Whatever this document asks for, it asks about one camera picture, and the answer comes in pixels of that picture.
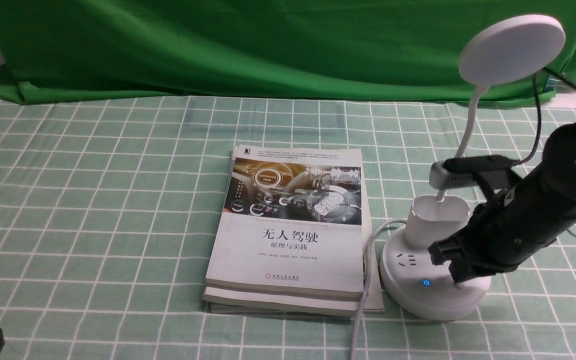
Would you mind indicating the lower book under textbook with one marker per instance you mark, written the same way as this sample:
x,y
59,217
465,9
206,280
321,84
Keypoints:
x,y
278,303

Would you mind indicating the green backdrop cloth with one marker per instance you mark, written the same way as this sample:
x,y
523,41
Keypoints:
x,y
58,51

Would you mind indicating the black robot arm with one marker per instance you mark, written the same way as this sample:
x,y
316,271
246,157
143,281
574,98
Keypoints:
x,y
556,172

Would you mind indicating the white desk lamp with socket base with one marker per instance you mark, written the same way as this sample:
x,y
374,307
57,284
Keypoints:
x,y
502,53

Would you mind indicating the blue binder clip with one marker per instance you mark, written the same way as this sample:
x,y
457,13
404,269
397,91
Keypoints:
x,y
553,83

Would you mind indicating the green checked tablecloth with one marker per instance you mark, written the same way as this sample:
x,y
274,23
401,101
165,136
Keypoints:
x,y
108,211

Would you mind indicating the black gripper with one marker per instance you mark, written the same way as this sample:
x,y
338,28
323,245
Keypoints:
x,y
502,241

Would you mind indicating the top self-driving textbook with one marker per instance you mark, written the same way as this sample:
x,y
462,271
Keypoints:
x,y
288,250

